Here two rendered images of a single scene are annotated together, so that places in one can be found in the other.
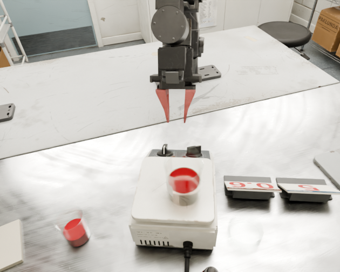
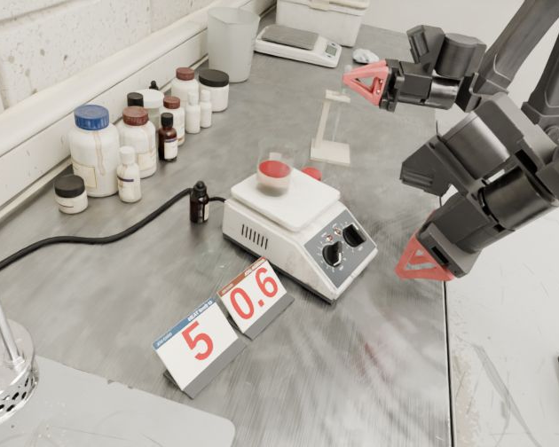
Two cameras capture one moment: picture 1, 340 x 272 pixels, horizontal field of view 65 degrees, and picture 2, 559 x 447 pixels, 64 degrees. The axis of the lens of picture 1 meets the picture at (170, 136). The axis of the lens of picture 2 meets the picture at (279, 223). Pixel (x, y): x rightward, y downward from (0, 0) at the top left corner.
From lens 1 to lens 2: 0.67 m
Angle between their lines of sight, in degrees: 78
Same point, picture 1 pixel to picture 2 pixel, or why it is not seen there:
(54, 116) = not seen: hidden behind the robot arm
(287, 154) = (272, 403)
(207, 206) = (246, 193)
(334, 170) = (189, 422)
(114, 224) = not seen: hidden behind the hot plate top
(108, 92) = not seen: outside the picture
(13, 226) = (343, 160)
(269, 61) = not seen: outside the picture
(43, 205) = (357, 178)
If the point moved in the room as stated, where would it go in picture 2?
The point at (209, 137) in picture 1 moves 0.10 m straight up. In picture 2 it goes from (378, 336) to (403, 281)
